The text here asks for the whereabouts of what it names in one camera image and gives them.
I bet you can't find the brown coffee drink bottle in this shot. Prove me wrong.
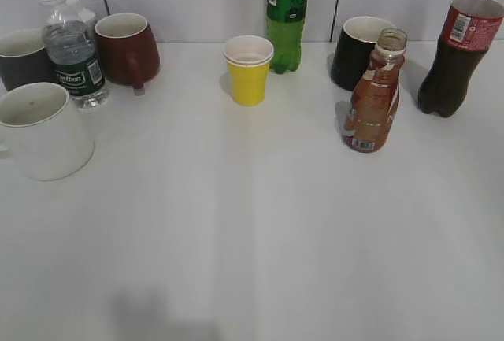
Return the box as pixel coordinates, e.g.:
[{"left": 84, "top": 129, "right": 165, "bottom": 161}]
[{"left": 342, "top": 28, "right": 407, "bottom": 153}]

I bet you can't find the white ceramic mug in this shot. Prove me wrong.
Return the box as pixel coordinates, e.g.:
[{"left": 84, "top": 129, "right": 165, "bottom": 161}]
[{"left": 1, "top": 82, "right": 95, "bottom": 181}]

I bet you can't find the yellow paper cup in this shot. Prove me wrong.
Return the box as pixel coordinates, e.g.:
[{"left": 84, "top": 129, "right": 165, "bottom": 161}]
[{"left": 223, "top": 35, "right": 274, "bottom": 107}]

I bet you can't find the black mug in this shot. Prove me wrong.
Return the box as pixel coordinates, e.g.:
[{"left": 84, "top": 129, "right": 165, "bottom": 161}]
[{"left": 331, "top": 16, "right": 395, "bottom": 91}]

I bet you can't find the dark red mug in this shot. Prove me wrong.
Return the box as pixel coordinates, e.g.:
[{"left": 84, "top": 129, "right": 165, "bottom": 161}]
[{"left": 94, "top": 13, "right": 160, "bottom": 95}]

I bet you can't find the green soda bottle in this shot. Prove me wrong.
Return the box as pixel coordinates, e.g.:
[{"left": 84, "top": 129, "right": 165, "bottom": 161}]
[{"left": 266, "top": 0, "right": 308, "bottom": 74}]

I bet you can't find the clear water bottle green label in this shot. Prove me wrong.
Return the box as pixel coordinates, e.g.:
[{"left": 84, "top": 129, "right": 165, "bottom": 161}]
[{"left": 39, "top": 0, "right": 109, "bottom": 109}]

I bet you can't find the dark navy mug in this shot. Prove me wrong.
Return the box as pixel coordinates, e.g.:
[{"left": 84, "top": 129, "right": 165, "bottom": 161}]
[{"left": 1, "top": 28, "right": 57, "bottom": 91}]

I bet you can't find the cola bottle red label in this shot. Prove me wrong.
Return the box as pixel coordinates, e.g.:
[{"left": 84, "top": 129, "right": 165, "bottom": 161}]
[{"left": 417, "top": 0, "right": 503, "bottom": 118}]

